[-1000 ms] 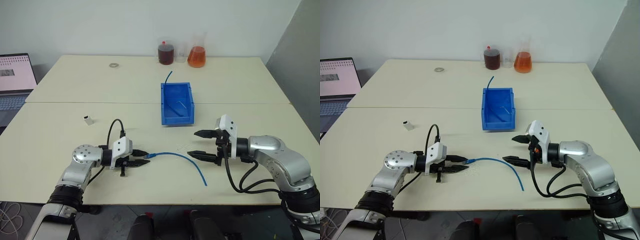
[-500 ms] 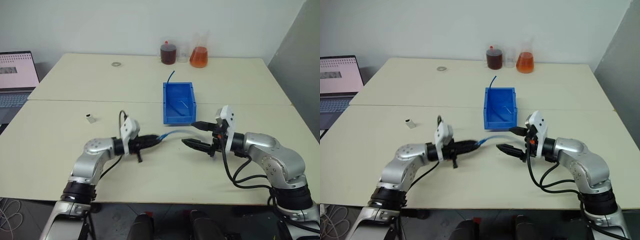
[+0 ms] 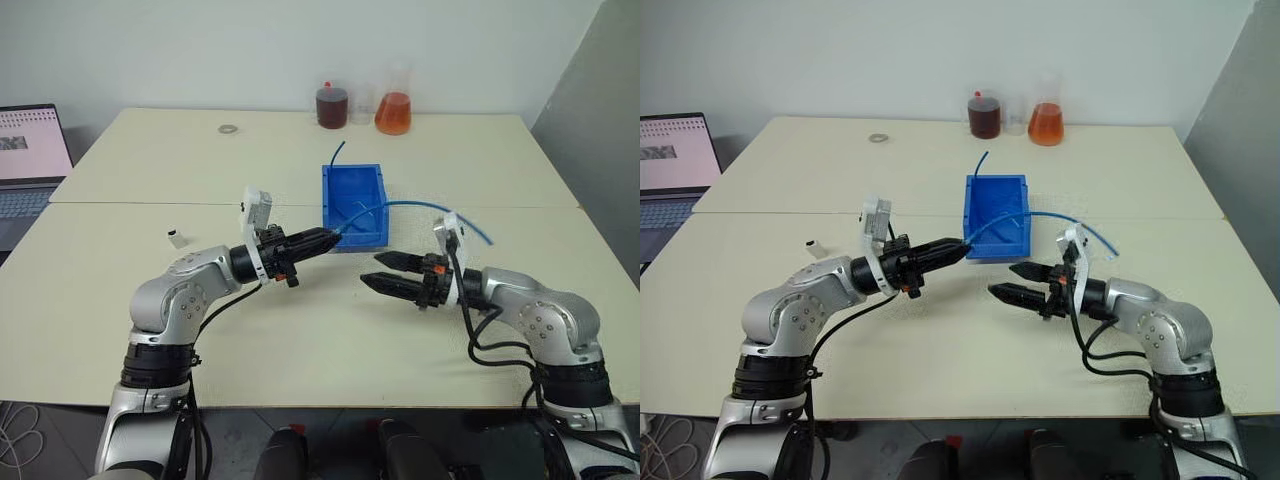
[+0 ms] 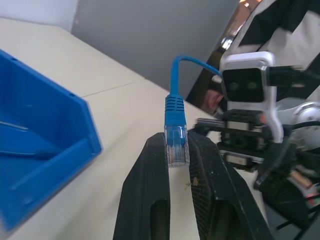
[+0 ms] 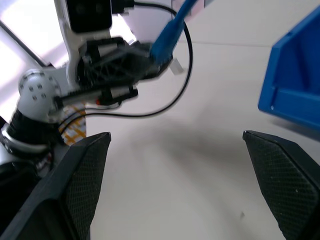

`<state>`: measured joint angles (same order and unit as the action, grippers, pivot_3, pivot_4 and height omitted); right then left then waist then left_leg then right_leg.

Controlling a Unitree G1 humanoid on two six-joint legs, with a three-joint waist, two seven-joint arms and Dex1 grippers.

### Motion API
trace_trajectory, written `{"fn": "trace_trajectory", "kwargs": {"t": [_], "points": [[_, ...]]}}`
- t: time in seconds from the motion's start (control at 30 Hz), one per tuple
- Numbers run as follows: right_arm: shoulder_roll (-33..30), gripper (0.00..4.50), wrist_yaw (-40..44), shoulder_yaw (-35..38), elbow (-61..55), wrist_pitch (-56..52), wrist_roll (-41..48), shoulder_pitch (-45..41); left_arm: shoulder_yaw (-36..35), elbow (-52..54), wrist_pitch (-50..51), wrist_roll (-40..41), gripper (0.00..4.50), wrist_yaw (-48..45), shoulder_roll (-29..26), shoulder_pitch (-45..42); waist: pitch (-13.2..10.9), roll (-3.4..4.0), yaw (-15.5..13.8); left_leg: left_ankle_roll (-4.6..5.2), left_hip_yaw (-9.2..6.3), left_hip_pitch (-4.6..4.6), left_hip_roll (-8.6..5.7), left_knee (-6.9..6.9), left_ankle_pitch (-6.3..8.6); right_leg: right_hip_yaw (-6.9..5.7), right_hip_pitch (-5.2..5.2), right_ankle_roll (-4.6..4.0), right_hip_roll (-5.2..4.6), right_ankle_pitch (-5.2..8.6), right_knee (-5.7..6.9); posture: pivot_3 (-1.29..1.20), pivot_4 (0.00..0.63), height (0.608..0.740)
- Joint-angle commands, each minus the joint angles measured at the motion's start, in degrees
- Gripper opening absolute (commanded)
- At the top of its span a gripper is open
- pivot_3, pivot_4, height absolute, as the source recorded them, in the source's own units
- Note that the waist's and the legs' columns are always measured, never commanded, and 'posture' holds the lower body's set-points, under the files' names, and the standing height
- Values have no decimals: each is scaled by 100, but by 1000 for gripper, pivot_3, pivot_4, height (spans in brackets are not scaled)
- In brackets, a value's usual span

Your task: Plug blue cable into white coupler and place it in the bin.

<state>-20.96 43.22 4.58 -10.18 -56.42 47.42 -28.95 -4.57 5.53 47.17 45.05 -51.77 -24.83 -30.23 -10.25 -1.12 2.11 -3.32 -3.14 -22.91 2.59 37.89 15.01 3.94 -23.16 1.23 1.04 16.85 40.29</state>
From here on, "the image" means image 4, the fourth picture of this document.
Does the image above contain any blue plastic bin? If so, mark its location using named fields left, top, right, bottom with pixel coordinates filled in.
left=0, top=48, right=104, bottom=232

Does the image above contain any blue ethernet cable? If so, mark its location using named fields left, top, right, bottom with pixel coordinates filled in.
left=163, top=55, right=223, bottom=169

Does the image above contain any right robot arm with camera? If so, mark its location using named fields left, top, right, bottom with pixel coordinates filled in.
left=186, top=0, right=320, bottom=118

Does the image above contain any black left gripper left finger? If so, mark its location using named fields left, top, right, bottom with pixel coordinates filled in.
left=112, top=132, right=171, bottom=240

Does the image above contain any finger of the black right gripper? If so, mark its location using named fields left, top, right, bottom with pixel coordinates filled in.
left=253, top=142, right=309, bottom=226

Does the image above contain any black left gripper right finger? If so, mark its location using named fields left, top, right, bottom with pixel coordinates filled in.
left=187, top=130, right=274, bottom=240

